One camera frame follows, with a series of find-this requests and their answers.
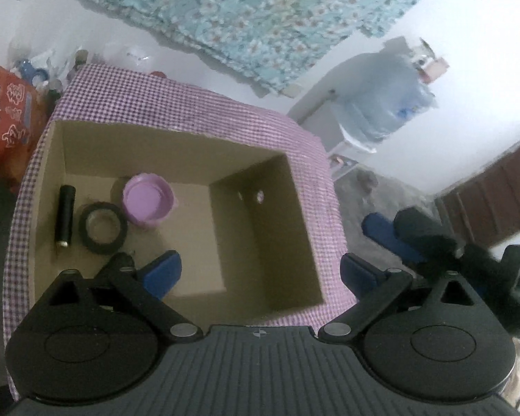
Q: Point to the blue roll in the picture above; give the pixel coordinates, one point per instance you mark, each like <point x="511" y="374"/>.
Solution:
<point x="31" y="72"/>

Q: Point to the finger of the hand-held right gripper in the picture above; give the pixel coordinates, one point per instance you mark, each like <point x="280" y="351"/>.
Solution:
<point x="424" y="229"/>
<point x="377" y="230"/>

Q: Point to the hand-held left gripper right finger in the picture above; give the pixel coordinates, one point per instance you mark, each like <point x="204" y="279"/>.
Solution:
<point x="357" y="271"/>

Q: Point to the brown wooden door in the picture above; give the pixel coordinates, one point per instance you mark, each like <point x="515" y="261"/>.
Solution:
<point x="494" y="199"/>

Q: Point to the purple plastic lid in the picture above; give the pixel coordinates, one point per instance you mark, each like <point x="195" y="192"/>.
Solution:
<point x="147" y="199"/>

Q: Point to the small items pile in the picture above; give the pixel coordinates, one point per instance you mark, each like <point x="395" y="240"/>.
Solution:
<point x="433" y="66"/>

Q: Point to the black tape roll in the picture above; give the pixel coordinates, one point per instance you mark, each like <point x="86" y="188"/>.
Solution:
<point x="85" y="230"/>

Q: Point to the black cylinder tube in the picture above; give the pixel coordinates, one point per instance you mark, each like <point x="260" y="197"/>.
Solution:
<point x="65" y="216"/>

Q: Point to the clear plastic container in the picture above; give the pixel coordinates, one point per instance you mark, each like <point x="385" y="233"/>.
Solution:
<point x="132" y="54"/>

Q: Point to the clear plastic bag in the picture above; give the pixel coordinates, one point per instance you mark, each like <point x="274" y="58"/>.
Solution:
<point x="24" y="50"/>

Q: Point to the red printed bag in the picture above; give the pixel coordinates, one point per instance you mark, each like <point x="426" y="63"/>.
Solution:
<point x="4" y="112"/>

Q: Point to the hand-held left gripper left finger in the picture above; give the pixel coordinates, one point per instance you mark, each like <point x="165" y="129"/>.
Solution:
<point x="164" y="269"/>

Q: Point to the teal floral cloth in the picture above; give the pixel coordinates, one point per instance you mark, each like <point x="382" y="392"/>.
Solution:
<point x="242" y="17"/>

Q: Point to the blue water jug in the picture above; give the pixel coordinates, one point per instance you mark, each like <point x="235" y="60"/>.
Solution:
<point x="372" y="95"/>

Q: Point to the brown cardboard box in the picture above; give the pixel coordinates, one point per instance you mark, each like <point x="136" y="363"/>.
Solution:
<point x="190" y="242"/>

